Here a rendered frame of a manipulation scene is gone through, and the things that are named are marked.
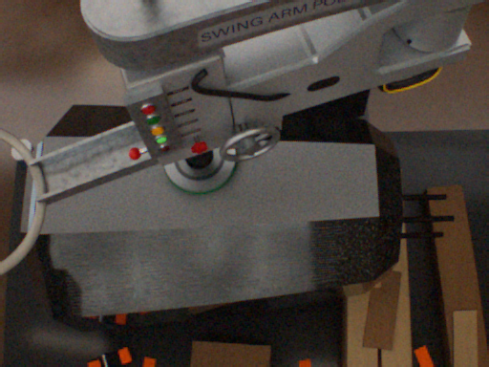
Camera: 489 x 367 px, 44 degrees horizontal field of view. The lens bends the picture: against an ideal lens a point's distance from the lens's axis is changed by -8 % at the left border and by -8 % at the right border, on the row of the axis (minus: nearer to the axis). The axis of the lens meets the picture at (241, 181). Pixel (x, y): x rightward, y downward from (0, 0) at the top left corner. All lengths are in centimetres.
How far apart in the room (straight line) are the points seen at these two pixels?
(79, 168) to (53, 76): 146
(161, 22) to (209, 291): 106
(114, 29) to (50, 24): 224
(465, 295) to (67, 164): 162
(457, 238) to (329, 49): 142
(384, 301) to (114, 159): 117
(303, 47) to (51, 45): 205
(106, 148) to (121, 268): 41
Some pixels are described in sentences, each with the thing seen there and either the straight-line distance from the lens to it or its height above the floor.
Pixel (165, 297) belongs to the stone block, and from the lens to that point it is 204.
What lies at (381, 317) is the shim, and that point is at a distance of 242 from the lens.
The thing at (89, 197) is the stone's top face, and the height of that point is 80.
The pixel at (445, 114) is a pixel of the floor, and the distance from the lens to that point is 300.
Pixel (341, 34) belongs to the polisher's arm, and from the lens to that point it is 141.
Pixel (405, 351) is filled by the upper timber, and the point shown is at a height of 23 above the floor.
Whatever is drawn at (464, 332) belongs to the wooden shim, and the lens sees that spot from 260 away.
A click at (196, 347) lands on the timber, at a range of 251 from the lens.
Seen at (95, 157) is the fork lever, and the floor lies 102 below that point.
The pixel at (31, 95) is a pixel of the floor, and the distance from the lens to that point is 320.
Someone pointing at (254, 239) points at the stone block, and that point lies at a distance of 191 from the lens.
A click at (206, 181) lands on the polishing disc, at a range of 189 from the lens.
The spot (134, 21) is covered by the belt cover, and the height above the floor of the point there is 167.
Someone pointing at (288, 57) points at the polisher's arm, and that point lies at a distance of 144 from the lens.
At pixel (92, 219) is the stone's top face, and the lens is 197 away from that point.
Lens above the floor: 261
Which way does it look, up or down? 70 degrees down
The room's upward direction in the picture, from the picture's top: 10 degrees counter-clockwise
